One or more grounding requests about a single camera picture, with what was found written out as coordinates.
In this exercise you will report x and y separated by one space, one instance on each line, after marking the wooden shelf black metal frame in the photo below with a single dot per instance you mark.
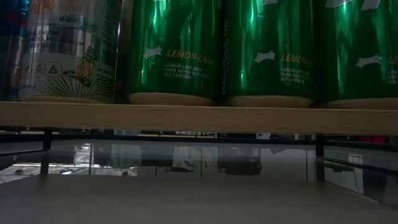
199 119

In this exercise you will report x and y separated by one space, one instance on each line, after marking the green lemon-lime soda can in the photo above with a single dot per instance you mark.
269 53
174 53
357 53

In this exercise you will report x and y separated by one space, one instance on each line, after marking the white Celsius can black lid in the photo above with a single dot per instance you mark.
71 56

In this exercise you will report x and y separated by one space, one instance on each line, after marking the light blue silver energy can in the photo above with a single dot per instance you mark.
12 56

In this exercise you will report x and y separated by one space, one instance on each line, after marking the black metal table frame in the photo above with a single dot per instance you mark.
186 139

